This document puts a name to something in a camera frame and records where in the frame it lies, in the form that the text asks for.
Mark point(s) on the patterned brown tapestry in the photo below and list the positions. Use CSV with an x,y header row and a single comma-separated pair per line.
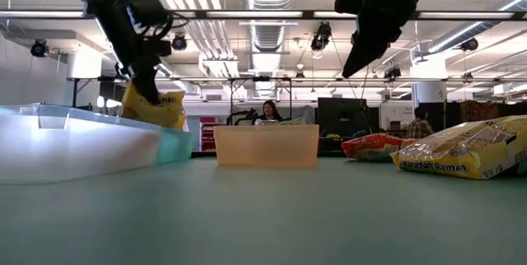
x,y
477,110

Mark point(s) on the person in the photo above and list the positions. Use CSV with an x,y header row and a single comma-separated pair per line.
x,y
419,127
269,113

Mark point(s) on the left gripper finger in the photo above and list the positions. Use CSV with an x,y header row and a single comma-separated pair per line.
x,y
150,84

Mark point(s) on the black background robot arm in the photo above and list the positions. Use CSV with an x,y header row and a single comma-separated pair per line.
x,y
243,116

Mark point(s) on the red tool cabinet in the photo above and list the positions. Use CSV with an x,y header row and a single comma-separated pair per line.
x,y
208,133

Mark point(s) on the teal plastic bin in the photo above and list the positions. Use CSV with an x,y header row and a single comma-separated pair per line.
x,y
175,145

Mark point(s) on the clear plastic bin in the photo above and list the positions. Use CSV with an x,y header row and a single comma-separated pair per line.
x,y
82,145

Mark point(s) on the black display screen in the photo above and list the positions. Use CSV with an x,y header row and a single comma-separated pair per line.
x,y
113,92

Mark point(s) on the black pipe frame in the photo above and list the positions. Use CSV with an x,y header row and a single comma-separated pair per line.
x,y
247,79

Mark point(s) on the black spotlight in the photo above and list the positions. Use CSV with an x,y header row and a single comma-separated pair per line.
x,y
179,42
469,44
321,36
393,71
39,48

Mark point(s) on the yellow creamy chicken ramen pack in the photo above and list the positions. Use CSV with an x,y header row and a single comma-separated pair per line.
x,y
280,122

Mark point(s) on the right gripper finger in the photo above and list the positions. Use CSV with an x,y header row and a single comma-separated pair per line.
x,y
356,55
372,53

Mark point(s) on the orange translucent plastic bin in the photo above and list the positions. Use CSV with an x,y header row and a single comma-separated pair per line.
x,y
267,145

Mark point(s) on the red ramen pack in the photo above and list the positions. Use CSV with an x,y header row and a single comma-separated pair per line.
x,y
366,147

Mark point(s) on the black partition panel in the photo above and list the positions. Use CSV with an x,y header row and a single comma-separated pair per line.
x,y
341,117

